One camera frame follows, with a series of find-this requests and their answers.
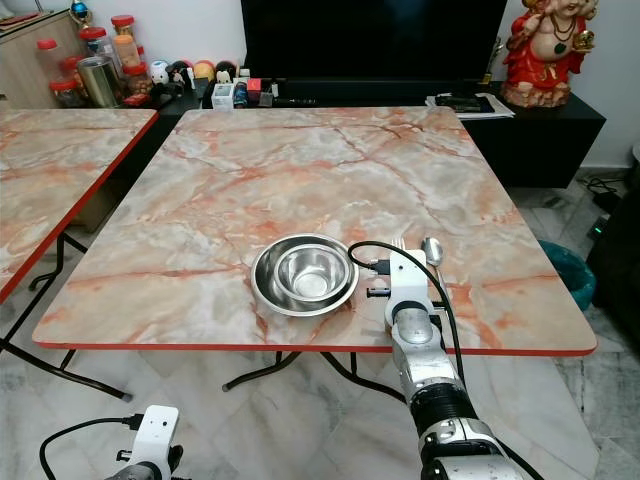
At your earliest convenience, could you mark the black white plush toy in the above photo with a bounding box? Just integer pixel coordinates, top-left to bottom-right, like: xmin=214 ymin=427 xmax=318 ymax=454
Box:
xmin=168 ymin=60 xmax=194 ymax=92

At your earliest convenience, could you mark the low red lid jar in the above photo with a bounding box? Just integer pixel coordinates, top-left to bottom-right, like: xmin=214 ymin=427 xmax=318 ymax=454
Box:
xmin=50 ymin=80 xmax=80 ymax=108

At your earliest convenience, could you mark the small white box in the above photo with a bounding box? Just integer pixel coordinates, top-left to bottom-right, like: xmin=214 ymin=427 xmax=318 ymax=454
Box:
xmin=211 ymin=83 xmax=235 ymax=110

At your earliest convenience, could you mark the silver metal spoon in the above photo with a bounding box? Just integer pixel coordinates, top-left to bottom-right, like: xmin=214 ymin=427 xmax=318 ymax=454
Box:
xmin=421 ymin=237 xmax=445 ymax=266

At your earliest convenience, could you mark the stainless steel tumbler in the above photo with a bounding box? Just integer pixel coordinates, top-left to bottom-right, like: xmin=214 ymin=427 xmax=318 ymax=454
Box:
xmin=77 ymin=56 xmax=122 ymax=109

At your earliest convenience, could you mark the white papers stack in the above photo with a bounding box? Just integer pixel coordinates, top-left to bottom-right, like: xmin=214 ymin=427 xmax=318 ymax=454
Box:
xmin=424 ymin=92 xmax=517 ymax=120

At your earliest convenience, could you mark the white round toy figure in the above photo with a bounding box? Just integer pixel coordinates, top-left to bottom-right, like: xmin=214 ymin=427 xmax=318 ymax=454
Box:
xmin=149 ymin=61 xmax=172 ymax=92

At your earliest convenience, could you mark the large steel dish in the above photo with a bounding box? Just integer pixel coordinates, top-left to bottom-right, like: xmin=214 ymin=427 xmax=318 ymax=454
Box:
xmin=251 ymin=233 xmax=361 ymax=318

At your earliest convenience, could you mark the wide clear red lid jar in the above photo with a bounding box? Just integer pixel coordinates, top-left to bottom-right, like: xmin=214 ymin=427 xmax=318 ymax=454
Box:
xmin=82 ymin=26 xmax=112 ymax=62

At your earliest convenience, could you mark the orange snack red lid jar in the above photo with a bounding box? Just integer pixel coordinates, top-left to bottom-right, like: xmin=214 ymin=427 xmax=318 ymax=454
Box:
xmin=112 ymin=13 xmax=140 ymax=67

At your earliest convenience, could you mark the slim red lid jar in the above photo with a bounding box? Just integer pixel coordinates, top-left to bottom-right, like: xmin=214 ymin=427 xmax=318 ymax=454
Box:
xmin=37 ymin=38 xmax=62 ymax=86

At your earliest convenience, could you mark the small steel bowl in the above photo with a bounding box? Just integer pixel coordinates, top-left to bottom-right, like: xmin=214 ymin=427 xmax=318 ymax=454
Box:
xmin=274 ymin=243 xmax=352 ymax=302

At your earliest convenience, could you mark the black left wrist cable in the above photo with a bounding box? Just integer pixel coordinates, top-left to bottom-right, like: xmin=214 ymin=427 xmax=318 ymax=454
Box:
xmin=38 ymin=414 xmax=147 ymax=480

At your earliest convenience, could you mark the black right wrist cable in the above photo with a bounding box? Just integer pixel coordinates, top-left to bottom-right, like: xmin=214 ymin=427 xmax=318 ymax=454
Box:
xmin=348 ymin=240 xmax=466 ymax=381

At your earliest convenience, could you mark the light wooden drawer cabinet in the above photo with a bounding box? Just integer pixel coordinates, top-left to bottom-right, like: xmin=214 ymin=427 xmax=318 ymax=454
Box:
xmin=0 ymin=10 xmax=83 ymax=109

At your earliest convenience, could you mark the small dark red lid jar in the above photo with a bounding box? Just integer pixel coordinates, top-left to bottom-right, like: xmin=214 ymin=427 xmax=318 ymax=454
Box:
xmin=125 ymin=62 xmax=152 ymax=97

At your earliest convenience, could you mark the black device green light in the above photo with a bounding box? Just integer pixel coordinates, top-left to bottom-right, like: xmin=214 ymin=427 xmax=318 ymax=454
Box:
xmin=588 ymin=175 xmax=640 ymax=331

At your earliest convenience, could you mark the red gold deity statue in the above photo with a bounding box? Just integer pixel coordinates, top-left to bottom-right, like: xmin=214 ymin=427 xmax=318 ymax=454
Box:
xmin=502 ymin=0 xmax=602 ymax=110

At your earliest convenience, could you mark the blue plastic basket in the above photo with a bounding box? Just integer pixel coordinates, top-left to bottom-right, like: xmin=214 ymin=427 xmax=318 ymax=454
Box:
xmin=538 ymin=240 xmax=597 ymax=313

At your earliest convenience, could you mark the black mouse plush toy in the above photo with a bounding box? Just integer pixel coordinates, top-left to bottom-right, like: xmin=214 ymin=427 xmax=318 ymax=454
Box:
xmin=215 ymin=61 xmax=240 ymax=87

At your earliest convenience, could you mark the marble top folding table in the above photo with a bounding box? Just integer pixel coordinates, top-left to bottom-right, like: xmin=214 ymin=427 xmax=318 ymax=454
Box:
xmin=0 ymin=107 xmax=159 ymax=401
xmin=30 ymin=104 xmax=599 ymax=393

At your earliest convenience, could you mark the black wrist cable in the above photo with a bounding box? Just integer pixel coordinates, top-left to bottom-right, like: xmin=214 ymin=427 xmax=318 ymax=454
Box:
xmin=348 ymin=240 xmax=466 ymax=381
xmin=38 ymin=414 xmax=147 ymax=480

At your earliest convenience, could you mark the black television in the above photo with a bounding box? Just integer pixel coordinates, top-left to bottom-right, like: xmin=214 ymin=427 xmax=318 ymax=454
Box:
xmin=241 ymin=0 xmax=510 ymax=83

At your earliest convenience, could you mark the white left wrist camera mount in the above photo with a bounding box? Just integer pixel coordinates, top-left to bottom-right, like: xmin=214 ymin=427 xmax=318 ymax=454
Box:
xmin=132 ymin=404 xmax=183 ymax=471

